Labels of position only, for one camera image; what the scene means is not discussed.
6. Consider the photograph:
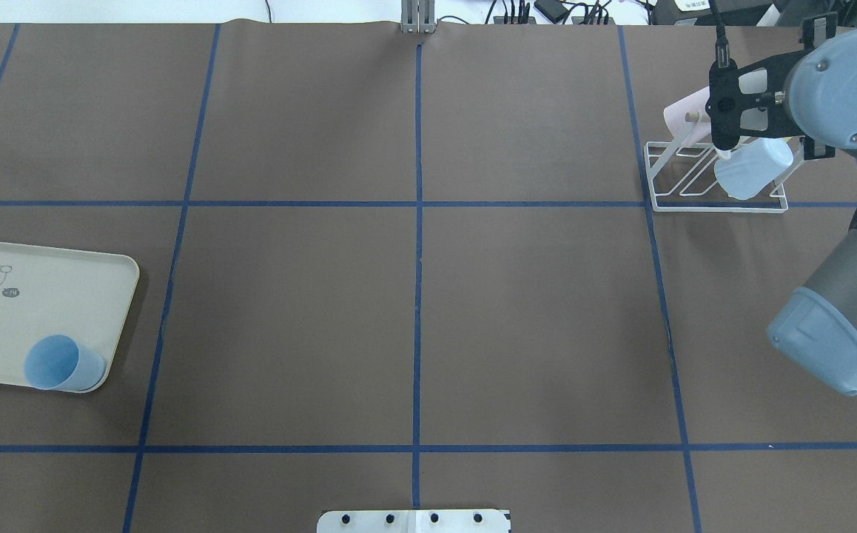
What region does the cream serving tray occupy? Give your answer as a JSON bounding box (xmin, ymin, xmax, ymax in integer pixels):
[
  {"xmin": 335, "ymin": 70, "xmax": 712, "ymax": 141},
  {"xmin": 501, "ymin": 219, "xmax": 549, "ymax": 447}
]
[{"xmin": 0, "ymin": 242, "xmax": 141, "ymax": 394}]

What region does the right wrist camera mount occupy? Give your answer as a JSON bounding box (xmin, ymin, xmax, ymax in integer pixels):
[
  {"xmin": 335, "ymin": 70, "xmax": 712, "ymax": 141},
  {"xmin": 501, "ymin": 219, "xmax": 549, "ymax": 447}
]
[{"xmin": 705, "ymin": 11, "xmax": 838, "ymax": 161}]

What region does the white wire cup rack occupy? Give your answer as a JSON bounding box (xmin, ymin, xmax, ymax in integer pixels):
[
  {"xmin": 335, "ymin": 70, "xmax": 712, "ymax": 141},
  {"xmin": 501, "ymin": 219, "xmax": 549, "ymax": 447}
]
[{"xmin": 642, "ymin": 114, "xmax": 805, "ymax": 215}]

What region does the black braided right cable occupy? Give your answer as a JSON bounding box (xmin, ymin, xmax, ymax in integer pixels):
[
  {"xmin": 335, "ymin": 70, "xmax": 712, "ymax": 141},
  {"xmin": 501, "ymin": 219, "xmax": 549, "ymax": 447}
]
[{"xmin": 708, "ymin": 0, "xmax": 731, "ymax": 69}]

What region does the light blue ikea cup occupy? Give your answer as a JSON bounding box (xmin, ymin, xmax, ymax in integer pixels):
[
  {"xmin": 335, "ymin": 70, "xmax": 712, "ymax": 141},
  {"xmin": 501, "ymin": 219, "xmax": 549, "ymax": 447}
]
[{"xmin": 23, "ymin": 335, "xmax": 107, "ymax": 392}]

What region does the pink ikea cup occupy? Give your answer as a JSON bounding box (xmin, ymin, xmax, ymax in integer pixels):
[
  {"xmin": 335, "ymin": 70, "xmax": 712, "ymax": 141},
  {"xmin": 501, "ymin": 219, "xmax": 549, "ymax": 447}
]
[{"xmin": 663, "ymin": 87, "xmax": 710, "ymax": 146}]

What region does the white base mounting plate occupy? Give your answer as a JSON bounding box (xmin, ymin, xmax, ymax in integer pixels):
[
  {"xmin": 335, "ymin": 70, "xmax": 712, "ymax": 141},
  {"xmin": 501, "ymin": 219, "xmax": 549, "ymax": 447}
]
[{"xmin": 316, "ymin": 509, "xmax": 512, "ymax": 532}]

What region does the aluminium frame post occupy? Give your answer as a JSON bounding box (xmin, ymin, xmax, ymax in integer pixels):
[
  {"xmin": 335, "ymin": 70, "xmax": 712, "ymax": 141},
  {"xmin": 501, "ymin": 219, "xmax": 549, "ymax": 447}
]
[{"xmin": 400, "ymin": 0, "xmax": 437, "ymax": 34}]

